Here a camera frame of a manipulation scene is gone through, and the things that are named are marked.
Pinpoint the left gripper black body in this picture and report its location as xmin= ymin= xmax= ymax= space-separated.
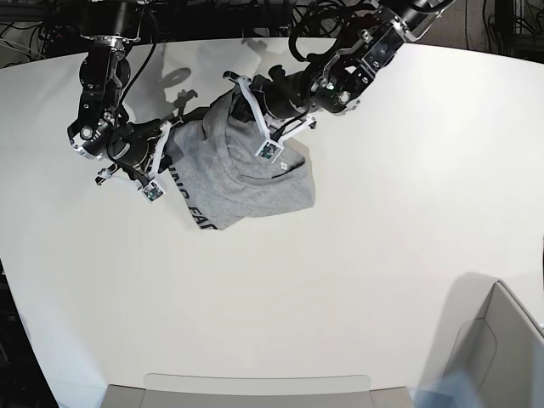
xmin=251 ymin=65 xmax=317 ymax=123

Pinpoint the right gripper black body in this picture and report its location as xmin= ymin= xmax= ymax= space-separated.
xmin=105 ymin=122 xmax=163 ymax=177

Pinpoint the grey T-shirt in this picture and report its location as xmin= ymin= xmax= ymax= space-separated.
xmin=165 ymin=92 xmax=315 ymax=230

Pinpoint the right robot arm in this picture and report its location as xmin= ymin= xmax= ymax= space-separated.
xmin=67 ymin=1 xmax=161 ymax=184

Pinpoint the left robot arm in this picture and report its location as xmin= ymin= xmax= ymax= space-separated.
xmin=249 ymin=1 xmax=451 ymax=121

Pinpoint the grey tray front edge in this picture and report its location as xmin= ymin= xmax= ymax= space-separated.
xmin=101 ymin=373 xmax=414 ymax=407

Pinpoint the grey bin right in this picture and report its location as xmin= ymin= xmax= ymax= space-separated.
xmin=440 ymin=280 xmax=543 ymax=407

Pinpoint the black cable coil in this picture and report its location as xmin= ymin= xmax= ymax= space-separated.
xmin=292 ymin=0 xmax=375 ymax=41

